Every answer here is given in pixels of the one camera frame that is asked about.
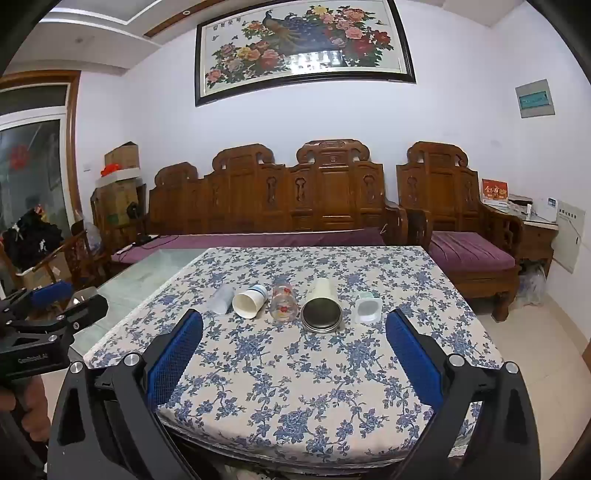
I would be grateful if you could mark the wooden chair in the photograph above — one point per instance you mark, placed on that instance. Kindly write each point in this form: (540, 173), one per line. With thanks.
(76, 263)

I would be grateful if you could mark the small cardboard box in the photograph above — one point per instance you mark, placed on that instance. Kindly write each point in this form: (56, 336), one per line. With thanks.
(122, 156)

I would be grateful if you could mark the blue floral tablecloth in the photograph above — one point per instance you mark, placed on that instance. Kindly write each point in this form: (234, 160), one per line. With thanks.
(277, 369)

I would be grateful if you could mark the wooden door frame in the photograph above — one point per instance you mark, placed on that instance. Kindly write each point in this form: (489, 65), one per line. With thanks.
(74, 138)

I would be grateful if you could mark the large cardboard box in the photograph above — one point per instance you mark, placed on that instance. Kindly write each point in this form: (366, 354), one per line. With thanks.
(115, 198)

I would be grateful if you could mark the person's left hand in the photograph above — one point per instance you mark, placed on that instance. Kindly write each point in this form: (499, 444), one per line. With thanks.
(30, 406)

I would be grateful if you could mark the square purple seat cushion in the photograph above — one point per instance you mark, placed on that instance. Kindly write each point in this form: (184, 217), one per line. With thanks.
(471, 251)

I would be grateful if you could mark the grey wall fuse box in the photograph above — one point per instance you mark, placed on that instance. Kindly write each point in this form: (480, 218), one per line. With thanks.
(534, 98)

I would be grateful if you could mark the white wall cabinet panel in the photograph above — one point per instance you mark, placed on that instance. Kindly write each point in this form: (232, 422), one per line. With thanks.
(569, 235)

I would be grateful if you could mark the white remote control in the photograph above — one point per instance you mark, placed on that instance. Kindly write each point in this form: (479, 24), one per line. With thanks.
(123, 249)

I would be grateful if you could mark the orange cloth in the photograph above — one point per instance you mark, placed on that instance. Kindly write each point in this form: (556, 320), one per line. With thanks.
(111, 170)

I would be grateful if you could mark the carved wooden armchair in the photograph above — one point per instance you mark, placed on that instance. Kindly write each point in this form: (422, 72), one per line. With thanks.
(443, 194)

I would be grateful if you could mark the white paper cup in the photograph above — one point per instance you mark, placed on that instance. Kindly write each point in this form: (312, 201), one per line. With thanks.
(249, 302)

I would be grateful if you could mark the black clothes pile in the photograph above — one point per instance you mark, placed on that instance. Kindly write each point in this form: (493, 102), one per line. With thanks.
(32, 240)

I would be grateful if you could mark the white box device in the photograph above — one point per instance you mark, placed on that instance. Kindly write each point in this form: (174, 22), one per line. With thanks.
(549, 210)

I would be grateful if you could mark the cream tumbler cup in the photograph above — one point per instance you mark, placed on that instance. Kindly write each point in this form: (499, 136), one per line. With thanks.
(323, 307)

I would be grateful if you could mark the carved wooden sofa bench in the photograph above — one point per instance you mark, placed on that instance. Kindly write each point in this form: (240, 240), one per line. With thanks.
(277, 194)

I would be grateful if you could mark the red desk calendar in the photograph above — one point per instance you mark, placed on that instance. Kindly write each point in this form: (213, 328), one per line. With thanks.
(494, 190)

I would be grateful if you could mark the long purple seat cushion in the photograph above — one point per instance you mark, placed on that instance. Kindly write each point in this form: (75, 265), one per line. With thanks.
(258, 240)

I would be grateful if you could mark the framed peacock flower painting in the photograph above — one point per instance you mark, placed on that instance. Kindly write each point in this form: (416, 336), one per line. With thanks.
(304, 46)

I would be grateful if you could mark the clear plastic bag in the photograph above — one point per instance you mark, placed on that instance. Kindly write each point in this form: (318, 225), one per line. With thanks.
(531, 286)

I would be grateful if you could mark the white square cup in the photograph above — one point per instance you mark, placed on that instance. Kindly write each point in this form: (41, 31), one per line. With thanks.
(368, 309)

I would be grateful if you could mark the red paper window decoration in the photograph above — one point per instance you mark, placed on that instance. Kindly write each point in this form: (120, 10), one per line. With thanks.
(19, 157)

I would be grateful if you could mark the printed glass cup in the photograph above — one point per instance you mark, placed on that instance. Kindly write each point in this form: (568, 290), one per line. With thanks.
(283, 304)

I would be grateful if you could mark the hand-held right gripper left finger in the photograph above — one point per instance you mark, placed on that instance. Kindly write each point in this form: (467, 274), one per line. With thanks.
(178, 355)

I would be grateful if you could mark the clear plastic cup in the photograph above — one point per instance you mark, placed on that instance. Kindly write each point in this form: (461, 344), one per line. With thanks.
(222, 299)

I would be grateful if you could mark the wooden side table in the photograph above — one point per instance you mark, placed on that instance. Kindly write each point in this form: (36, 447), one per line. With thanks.
(535, 240)

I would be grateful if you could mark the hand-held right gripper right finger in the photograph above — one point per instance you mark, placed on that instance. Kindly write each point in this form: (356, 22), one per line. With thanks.
(413, 355)

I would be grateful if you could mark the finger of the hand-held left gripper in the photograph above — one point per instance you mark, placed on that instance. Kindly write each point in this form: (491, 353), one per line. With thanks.
(51, 294)
(90, 307)

